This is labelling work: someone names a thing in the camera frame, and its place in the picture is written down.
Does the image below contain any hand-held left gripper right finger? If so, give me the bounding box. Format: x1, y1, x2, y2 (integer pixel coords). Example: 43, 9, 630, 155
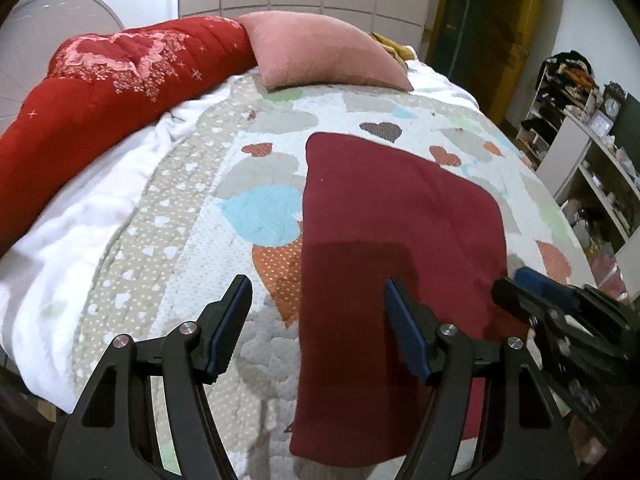
384, 276, 576, 480

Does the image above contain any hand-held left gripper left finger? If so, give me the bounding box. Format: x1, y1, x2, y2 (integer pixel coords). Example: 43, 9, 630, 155
50, 274, 253, 480

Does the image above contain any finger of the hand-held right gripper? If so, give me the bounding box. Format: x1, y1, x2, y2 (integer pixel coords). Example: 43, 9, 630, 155
515, 267, 581, 311
491, 277, 556, 328

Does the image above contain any dark red garment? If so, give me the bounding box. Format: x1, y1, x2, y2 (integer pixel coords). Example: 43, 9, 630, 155
289, 131, 531, 461

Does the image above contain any quilted heart-print bedspread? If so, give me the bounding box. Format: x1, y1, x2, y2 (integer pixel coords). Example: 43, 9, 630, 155
70, 57, 601, 480

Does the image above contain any white shelf unit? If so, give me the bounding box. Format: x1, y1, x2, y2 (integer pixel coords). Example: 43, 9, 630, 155
550, 105, 640, 301

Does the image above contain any white fleece blanket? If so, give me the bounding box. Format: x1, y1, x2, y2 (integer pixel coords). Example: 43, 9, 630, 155
0, 77, 236, 413

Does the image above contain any dark mantel clock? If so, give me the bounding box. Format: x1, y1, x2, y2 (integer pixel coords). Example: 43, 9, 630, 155
602, 82, 627, 127

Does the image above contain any red floral quilt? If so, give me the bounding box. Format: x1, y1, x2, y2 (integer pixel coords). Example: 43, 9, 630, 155
0, 16, 258, 256

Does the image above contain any yellow wooden door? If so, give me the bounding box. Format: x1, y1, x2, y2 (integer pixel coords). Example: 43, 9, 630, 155
425, 0, 548, 126

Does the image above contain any yellow cloth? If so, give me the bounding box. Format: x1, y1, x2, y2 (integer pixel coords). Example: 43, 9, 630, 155
370, 32, 416, 63

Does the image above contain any pink corduroy pillow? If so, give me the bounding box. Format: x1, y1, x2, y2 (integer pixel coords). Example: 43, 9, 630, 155
237, 10, 415, 93

